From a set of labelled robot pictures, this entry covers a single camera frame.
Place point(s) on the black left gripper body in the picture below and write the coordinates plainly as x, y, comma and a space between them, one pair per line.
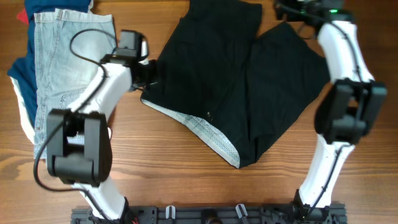
148, 74

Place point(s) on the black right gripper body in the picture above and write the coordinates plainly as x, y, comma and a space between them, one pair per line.
295, 11

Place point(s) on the black shorts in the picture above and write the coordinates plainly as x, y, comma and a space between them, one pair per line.
237, 90

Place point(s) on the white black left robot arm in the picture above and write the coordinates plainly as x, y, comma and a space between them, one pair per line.
79, 149

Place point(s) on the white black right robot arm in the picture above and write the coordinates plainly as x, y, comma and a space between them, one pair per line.
350, 108

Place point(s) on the light blue denim shorts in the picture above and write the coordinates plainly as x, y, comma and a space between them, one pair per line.
68, 44

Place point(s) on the dark blue garment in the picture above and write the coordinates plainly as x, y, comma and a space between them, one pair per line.
23, 69

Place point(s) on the white garment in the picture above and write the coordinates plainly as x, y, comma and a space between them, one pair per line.
26, 124

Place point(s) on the red garment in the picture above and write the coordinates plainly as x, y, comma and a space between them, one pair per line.
23, 17

